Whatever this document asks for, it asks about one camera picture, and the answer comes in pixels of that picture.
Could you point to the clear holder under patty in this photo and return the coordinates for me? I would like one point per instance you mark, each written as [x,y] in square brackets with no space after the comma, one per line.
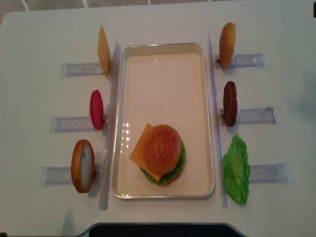
[267,115]

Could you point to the standing red tomato slice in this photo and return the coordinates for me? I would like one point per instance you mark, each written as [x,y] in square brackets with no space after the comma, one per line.
[97,110]

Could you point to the long clear rail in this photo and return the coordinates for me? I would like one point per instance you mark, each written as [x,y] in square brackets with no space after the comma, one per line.
[111,128]
[217,125]

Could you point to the standing meat patty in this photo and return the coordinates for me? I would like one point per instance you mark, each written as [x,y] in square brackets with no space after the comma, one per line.
[230,104]

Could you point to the left long clear rail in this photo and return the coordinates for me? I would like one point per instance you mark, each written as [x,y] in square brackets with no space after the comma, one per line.
[111,128]

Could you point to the standing green lettuce leaf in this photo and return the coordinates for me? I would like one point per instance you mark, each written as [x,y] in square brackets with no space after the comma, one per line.
[236,170]

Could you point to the clear holder under tomato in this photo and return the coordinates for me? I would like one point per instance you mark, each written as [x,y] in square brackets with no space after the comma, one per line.
[70,124]

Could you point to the standing spare bun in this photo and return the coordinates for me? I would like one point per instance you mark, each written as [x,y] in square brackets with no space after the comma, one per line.
[227,44]

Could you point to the clear holder under spare bun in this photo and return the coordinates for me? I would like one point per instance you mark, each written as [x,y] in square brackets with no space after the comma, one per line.
[250,60]

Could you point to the right long clear rail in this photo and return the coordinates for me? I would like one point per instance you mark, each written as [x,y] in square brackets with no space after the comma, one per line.
[217,125]

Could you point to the white rectangular tray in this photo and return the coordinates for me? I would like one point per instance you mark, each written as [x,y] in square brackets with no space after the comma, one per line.
[163,84]

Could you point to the sesame top bun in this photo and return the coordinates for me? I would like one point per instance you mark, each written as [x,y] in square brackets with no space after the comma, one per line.
[162,149]

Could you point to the clear holder under cheese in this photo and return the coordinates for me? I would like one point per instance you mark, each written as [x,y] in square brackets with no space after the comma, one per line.
[81,69]

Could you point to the clear holder under cut bun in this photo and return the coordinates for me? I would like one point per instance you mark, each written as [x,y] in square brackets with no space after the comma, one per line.
[55,176]

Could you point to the cheese slice in burger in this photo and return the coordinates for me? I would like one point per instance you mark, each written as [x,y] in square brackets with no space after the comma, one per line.
[137,155]

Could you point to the dark base at table edge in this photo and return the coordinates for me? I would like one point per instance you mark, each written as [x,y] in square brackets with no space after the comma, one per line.
[162,230]

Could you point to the clear holder under lettuce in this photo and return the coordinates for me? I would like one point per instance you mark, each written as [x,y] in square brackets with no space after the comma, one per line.
[271,173]

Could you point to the lettuce leaf in burger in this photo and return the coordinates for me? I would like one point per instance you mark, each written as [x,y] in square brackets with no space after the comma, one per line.
[181,162]

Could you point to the standing cut bun half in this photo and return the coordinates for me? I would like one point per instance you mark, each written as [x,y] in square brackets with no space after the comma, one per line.
[82,166]

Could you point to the standing cheese slice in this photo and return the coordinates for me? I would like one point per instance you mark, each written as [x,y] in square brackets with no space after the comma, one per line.
[103,51]

